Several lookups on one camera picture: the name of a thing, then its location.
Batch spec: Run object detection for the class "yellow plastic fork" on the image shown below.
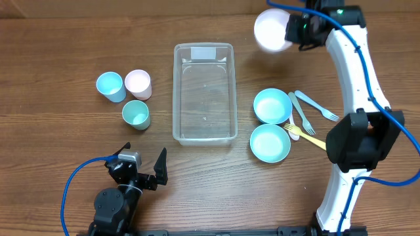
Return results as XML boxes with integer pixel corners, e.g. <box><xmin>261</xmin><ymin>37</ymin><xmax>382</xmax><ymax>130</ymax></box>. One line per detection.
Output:
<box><xmin>283</xmin><ymin>123</ymin><xmax>326</xmax><ymax>151</ymax></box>

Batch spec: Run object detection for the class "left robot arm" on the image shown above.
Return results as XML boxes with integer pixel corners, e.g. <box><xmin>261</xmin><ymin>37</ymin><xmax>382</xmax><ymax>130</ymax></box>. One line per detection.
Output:
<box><xmin>88</xmin><ymin>143</ymin><xmax>168</xmax><ymax>236</ymax></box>

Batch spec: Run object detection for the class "blue plastic cup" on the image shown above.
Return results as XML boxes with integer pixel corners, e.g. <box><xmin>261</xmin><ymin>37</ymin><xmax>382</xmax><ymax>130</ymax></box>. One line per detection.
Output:
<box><xmin>96</xmin><ymin>71</ymin><xmax>126</xmax><ymax>103</ymax></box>

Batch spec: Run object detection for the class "white plastic spoon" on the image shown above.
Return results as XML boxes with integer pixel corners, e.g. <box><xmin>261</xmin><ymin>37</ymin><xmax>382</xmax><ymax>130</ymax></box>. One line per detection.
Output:
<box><xmin>288</xmin><ymin>113</ymin><xmax>301</xmax><ymax>142</ymax></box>

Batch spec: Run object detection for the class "pink plastic cup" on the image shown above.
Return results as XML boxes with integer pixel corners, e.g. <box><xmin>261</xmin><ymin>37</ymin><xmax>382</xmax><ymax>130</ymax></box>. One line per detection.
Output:
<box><xmin>125</xmin><ymin>69</ymin><xmax>152</xmax><ymax>100</ymax></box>

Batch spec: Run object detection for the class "green plastic fork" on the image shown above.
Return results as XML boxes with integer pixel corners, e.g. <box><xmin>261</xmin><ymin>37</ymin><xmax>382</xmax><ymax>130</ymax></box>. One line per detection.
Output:
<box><xmin>288</xmin><ymin>92</ymin><xmax>315</xmax><ymax>135</ymax></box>

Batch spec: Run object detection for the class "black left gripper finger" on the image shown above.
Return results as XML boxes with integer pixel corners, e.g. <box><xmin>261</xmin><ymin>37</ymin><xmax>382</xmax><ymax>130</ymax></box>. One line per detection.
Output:
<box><xmin>154</xmin><ymin>147</ymin><xmax>168</xmax><ymax>186</ymax></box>
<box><xmin>114</xmin><ymin>142</ymin><xmax>131</xmax><ymax>156</ymax></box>

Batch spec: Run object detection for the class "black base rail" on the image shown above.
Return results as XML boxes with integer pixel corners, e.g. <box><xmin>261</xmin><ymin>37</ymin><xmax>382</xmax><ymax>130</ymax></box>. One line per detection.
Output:
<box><xmin>77</xmin><ymin>225</ymin><xmax>368</xmax><ymax>236</ymax></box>

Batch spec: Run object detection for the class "green plastic cup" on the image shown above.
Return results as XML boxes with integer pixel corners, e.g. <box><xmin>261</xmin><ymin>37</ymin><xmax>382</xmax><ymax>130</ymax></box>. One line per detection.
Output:
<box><xmin>122</xmin><ymin>100</ymin><xmax>151</xmax><ymax>130</ymax></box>

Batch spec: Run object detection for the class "clear plastic container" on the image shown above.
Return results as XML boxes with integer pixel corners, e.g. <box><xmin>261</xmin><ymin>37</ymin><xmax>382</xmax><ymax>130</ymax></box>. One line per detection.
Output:
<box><xmin>173</xmin><ymin>42</ymin><xmax>238</xmax><ymax>146</ymax></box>

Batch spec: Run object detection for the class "blue plastic fork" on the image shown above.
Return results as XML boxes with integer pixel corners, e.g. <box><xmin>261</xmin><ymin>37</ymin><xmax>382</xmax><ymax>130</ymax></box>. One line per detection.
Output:
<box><xmin>295</xmin><ymin>90</ymin><xmax>339</xmax><ymax>122</ymax></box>

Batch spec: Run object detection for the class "green plastic bowl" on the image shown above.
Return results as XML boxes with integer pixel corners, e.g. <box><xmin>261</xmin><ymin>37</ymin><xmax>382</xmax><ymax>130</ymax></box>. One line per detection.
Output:
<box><xmin>249</xmin><ymin>124</ymin><xmax>291</xmax><ymax>163</ymax></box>

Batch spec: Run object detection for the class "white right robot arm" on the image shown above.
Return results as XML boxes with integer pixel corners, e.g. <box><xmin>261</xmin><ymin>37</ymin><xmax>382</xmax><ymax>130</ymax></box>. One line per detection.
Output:
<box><xmin>285</xmin><ymin>1</ymin><xmax>405</xmax><ymax>235</ymax></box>

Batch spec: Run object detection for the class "blue plastic bowl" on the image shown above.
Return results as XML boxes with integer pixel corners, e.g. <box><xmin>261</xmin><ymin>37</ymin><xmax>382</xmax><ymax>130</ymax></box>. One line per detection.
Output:
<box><xmin>253</xmin><ymin>88</ymin><xmax>293</xmax><ymax>125</ymax></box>

